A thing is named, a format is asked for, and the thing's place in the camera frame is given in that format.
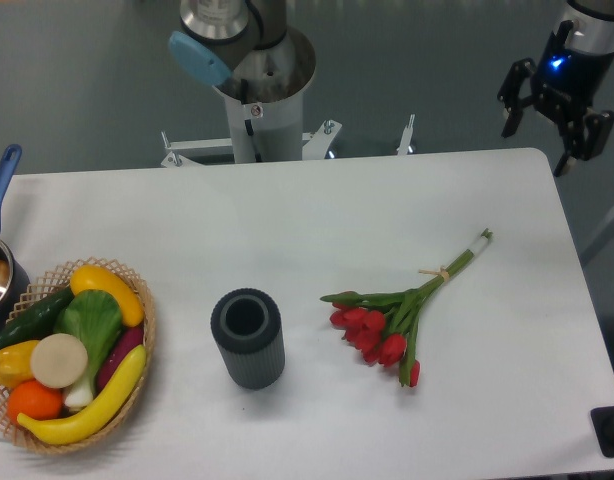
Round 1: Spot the green cucumber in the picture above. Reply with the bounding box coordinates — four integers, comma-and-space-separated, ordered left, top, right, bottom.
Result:
0, 288, 74, 350

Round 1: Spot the woven wicker basket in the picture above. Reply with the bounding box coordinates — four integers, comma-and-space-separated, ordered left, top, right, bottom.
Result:
0, 257, 156, 455

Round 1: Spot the yellow banana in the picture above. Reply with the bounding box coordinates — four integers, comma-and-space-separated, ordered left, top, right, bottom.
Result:
17, 345, 147, 446

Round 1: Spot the beige round disc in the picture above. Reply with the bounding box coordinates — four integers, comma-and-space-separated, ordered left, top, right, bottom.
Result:
30, 333, 88, 389

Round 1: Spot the white metal base frame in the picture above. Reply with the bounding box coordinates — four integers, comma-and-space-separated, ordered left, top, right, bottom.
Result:
160, 113, 417, 168

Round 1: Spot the dark grey ribbed vase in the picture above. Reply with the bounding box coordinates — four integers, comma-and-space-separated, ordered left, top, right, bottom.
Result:
210, 288, 285, 390

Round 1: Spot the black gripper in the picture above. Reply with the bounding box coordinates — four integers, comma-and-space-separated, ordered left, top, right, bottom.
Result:
497, 1, 614, 177

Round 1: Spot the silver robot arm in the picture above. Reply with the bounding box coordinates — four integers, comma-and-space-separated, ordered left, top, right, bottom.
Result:
168, 1, 614, 177

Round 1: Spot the purple eggplant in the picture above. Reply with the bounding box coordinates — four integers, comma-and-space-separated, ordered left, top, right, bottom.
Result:
96, 325, 144, 393

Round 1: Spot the yellow bell pepper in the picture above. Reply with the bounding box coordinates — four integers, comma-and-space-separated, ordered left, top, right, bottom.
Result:
0, 340, 40, 389

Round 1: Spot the orange fruit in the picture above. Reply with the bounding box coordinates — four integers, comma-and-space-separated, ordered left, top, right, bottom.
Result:
7, 380, 63, 424

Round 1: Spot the green leafy bok choy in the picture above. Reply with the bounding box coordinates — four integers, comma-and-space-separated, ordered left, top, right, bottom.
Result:
53, 290, 122, 412

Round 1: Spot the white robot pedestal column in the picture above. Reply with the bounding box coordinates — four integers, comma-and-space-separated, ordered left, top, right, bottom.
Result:
215, 71, 312, 164

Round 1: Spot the black device at table edge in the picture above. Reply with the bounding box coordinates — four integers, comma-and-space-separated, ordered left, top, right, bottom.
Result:
590, 406, 614, 458

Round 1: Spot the blue handled saucepan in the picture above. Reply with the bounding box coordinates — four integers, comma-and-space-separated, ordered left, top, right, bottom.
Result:
0, 144, 29, 332

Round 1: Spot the red tulip bouquet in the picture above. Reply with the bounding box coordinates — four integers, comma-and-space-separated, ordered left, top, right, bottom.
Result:
320, 229, 493, 388

